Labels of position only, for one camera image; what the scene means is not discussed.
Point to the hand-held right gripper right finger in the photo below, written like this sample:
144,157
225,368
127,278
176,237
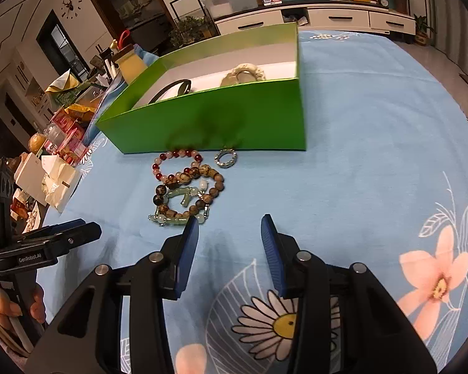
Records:
273,257

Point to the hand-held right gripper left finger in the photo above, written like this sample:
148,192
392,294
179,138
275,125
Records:
187,249

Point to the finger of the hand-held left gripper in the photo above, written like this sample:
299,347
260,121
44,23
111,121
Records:
68,224
82,235

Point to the green cardboard box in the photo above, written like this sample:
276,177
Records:
218,124

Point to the grey metal bangle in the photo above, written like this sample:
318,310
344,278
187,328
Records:
167,89

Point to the white wristwatch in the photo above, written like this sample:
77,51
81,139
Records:
228,78

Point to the cream soft tissue pack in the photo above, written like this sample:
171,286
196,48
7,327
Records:
58,187

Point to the white paper box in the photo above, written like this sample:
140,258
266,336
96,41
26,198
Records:
29,171

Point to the round brown fruit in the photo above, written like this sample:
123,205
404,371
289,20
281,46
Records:
37,143

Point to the pink snack packet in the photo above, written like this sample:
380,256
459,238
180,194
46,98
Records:
74,148

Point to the red snack packet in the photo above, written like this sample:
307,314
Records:
66,122

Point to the green paper bag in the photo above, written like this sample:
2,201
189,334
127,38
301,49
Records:
64,87

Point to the blue floral tablecloth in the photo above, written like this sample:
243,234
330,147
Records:
374,144

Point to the yellow bottle with brown lid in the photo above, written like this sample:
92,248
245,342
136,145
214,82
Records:
132,68

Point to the leafy potted plant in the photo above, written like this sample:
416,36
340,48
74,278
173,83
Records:
189,31

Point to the white television cabinet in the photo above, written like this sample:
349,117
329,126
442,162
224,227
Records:
335,17

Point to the clear plastic storage bin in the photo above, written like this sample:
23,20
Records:
230,2

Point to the small potted plant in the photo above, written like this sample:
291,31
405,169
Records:
423,31

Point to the black wall clock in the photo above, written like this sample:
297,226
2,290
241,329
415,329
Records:
71,4

